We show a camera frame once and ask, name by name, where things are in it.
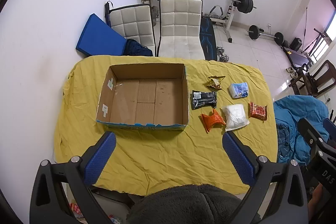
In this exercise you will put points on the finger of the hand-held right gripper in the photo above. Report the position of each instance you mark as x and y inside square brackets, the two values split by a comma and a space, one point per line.
[312, 134]
[330, 124]

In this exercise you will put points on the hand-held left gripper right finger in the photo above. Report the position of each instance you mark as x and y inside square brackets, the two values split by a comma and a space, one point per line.
[239, 158]

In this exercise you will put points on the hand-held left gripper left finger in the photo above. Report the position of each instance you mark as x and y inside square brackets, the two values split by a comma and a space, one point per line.
[101, 158]

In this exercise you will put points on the white soft packet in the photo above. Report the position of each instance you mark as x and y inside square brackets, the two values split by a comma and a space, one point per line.
[235, 116]

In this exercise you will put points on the person's right hand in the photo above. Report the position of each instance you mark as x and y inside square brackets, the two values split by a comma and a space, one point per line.
[315, 197]

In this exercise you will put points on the blue blanket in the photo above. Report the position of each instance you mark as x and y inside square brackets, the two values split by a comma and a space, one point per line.
[294, 113]

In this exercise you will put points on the crumpled orange snack packet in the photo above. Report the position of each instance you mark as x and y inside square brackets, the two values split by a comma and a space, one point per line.
[213, 121]

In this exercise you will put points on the red orange snack packet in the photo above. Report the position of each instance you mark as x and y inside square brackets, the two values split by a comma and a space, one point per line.
[258, 111]

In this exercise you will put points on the dark wooden chair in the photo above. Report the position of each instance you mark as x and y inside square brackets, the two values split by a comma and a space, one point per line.
[325, 69]

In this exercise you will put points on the yellow tablecloth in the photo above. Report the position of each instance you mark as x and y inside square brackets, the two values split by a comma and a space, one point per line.
[157, 155]

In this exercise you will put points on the red white packet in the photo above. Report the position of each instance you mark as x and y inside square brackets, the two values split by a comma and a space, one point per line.
[74, 209]

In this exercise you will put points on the pale blue packet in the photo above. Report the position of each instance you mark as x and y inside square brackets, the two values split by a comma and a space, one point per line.
[115, 219]

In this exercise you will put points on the pair of pale shoes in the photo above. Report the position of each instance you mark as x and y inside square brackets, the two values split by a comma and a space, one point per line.
[292, 71]

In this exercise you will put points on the light blue tissue pack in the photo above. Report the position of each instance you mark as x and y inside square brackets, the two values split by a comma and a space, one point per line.
[238, 90]

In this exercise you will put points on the black foil packet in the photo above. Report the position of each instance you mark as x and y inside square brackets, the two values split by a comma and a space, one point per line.
[203, 100]

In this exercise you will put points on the dark fleece clothing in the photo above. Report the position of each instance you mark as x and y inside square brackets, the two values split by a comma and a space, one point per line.
[183, 205]

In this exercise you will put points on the open cardboard box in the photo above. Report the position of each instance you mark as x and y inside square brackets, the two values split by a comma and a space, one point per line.
[147, 98]

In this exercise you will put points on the black exercise bench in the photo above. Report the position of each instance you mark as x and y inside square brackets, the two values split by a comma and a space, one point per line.
[296, 56]

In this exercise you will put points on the yellow snack packet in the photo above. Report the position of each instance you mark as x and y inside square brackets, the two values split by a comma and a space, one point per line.
[215, 82]

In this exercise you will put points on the black box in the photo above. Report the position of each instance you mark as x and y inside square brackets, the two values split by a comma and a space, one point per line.
[296, 43]

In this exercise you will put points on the dark metal stand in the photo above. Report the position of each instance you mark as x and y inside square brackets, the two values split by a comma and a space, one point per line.
[319, 35]

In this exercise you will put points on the short barbell with black plates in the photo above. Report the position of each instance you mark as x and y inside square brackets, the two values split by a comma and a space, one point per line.
[265, 35]

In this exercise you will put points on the dark blue cloth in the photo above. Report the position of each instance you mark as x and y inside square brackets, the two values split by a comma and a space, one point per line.
[136, 48]

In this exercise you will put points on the blue foam mat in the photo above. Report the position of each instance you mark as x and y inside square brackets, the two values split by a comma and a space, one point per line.
[97, 37]

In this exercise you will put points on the black blue weight bench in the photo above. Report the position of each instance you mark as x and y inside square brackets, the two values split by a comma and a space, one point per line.
[207, 37]

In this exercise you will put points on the tilted white padded chair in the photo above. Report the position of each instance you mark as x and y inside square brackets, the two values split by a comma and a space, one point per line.
[131, 22]

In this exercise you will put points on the barbell on bench rack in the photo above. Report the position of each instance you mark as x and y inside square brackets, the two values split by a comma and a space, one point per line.
[232, 16]

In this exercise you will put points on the upright white padded chair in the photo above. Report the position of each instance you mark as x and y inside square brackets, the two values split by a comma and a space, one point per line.
[178, 22]

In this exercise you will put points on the brown wooden stool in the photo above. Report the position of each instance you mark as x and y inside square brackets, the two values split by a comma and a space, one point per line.
[147, 0]

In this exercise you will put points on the grey exercise frame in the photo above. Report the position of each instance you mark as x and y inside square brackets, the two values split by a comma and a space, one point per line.
[218, 10]

